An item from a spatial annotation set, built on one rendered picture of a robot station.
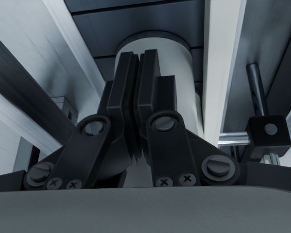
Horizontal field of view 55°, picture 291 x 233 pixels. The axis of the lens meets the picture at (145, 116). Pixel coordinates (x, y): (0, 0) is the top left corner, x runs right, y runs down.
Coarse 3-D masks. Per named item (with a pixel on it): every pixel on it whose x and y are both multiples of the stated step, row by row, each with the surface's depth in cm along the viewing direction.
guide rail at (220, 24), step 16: (208, 0) 11; (224, 0) 11; (240, 0) 11; (208, 16) 12; (224, 16) 11; (208, 32) 12; (224, 32) 12; (208, 48) 13; (224, 48) 13; (208, 64) 14; (224, 64) 14; (208, 80) 15; (224, 80) 15; (208, 96) 17; (224, 96) 17; (208, 112) 18; (208, 128) 20
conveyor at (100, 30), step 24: (72, 0) 15; (96, 0) 15; (120, 0) 15; (144, 0) 15; (168, 0) 15; (192, 0) 15; (96, 24) 16; (120, 24) 16; (144, 24) 16; (168, 24) 16; (192, 24) 16; (96, 48) 18; (192, 48) 18
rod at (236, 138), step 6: (228, 132) 25; (234, 132) 24; (240, 132) 24; (246, 132) 24; (222, 138) 24; (228, 138) 24; (234, 138) 24; (240, 138) 24; (246, 138) 24; (222, 144) 24; (228, 144) 24; (234, 144) 24; (240, 144) 24; (246, 144) 24
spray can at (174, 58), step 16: (144, 32) 17; (160, 32) 17; (128, 48) 17; (144, 48) 16; (160, 48) 16; (176, 48) 16; (160, 64) 16; (176, 64) 16; (192, 64) 18; (176, 80) 15; (192, 80) 17; (192, 96) 16; (192, 112) 15; (192, 128) 15; (144, 160) 13; (128, 176) 13; (144, 176) 13
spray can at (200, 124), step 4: (196, 88) 22; (196, 92) 22; (196, 96) 22; (196, 100) 21; (196, 104) 21; (200, 104) 22; (196, 108) 21; (200, 108) 22; (200, 112) 21; (200, 116) 21; (200, 120) 21; (200, 124) 21; (200, 128) 20; (200, 132) 20; (200, 136) 20
